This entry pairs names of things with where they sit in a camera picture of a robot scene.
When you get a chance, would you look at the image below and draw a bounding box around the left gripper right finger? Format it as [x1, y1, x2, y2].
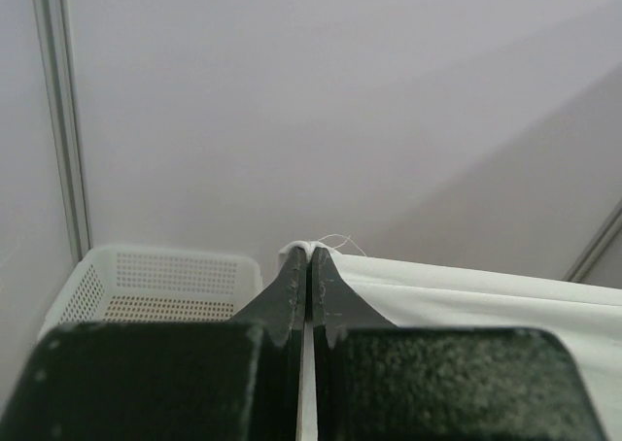
[310, 248, 605, 440]

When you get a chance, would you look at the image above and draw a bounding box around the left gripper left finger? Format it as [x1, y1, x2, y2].
[1, 248, 308, 440]

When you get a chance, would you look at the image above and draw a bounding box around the corner aluminium post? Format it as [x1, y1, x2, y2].
[32, 0, 91, 263]
[563, 202, 621, 283]

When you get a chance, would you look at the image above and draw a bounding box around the white t shirt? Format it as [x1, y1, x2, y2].
[276, 232, 622, 441]

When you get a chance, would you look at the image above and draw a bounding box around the right corner aluminium post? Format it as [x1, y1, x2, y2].
[563, 202, 621, 283]

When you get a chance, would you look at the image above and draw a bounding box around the left corner aluminium post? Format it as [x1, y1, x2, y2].
[32, 0, 91, 263]

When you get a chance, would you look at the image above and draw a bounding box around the white plastic basket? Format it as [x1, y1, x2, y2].
[39, 245, 263, 336]

